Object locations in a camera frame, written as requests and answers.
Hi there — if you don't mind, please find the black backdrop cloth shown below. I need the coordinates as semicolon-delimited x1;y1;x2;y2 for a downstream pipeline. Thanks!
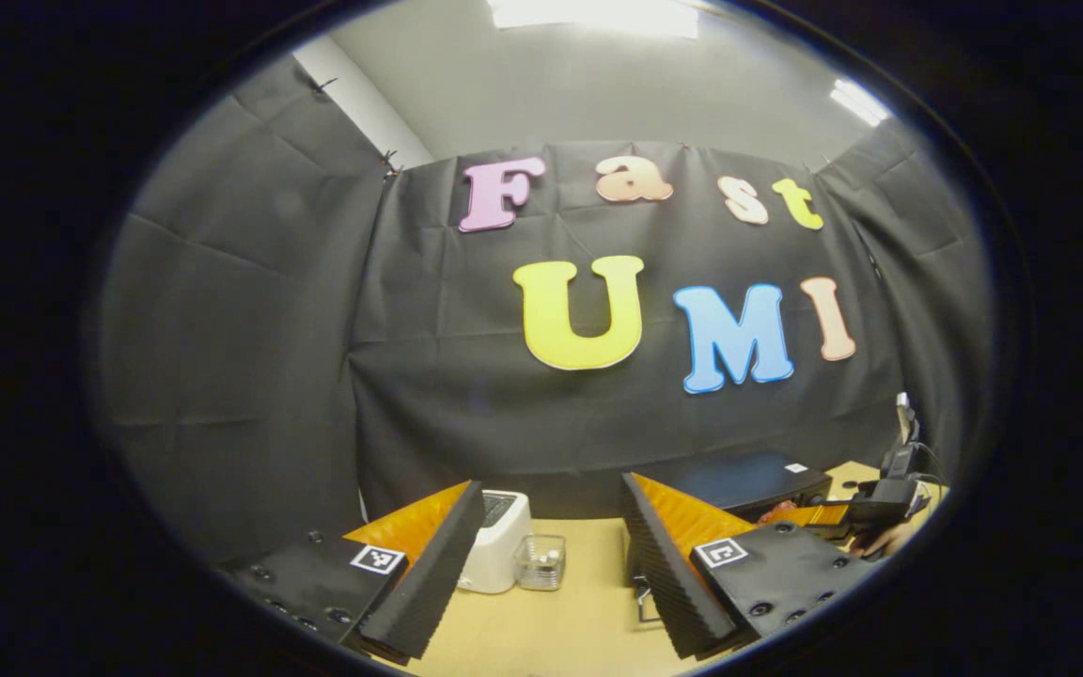
95;56;994;565

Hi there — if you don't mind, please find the black electric oven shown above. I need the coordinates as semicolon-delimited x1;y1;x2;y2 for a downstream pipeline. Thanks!
631;449;834;623

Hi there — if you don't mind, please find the clear glass container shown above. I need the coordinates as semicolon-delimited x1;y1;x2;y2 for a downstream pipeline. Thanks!
514;533;568;592

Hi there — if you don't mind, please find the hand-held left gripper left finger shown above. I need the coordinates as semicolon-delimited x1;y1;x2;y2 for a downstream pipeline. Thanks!
220;480;488;661

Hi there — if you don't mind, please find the ceiling light panel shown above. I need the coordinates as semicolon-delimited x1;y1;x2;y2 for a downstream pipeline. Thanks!
829;78;892;128

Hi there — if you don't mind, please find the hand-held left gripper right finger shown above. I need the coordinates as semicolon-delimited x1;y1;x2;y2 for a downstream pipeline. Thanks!
619;473;881;661

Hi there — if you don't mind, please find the white toaster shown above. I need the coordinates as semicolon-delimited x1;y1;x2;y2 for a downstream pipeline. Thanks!
455;490;534;595

